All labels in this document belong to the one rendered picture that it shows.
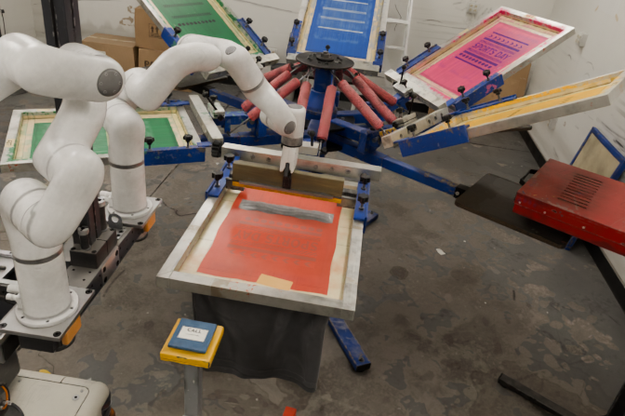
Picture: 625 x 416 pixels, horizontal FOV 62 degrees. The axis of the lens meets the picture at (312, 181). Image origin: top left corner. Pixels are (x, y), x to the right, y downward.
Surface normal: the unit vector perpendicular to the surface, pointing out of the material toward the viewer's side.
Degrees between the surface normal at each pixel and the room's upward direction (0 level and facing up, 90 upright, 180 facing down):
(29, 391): 0
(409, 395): 0
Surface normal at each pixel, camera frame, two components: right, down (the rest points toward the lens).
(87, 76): 0.74, 0.31
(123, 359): 0.11, -0.88
